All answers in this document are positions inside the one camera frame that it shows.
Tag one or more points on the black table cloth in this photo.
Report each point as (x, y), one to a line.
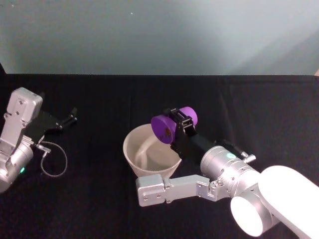
(99, 204)

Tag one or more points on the purple plastic cylinder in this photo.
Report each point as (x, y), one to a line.
(160, 128)

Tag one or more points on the silver and white right robot arm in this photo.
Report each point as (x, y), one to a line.
(239, 174)

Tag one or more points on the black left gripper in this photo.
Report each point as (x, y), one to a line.
(42, 123)

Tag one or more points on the white bowl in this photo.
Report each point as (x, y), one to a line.
(154, 161)

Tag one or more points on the plain pale wall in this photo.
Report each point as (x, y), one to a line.
(149, 37)

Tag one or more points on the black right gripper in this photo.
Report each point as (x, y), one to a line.
(193, 147)

